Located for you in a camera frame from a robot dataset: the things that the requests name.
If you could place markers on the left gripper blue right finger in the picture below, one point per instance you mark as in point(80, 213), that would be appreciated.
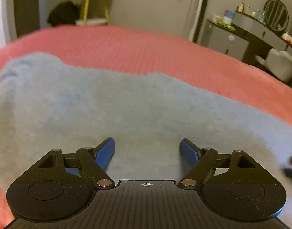
point(195, 160)

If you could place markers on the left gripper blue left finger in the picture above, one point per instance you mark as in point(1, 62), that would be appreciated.
point(102, 155)

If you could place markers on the pink ribbed bedspread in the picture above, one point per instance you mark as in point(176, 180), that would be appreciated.
point(139, 53)

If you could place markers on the grey vanity dresser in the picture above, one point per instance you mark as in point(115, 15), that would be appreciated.
point(249, 39)

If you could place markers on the blue and white box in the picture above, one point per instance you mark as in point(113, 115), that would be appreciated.
point(228, 17)

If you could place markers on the black bag on floor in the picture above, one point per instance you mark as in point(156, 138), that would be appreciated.
point(64, 13)

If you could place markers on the yellow side table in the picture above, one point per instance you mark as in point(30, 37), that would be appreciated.
point(94, 12)

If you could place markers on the round black mirror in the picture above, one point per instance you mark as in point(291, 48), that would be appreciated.
point(276, 15)

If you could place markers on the dark wooden door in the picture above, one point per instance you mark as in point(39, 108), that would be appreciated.
point(26, 15)

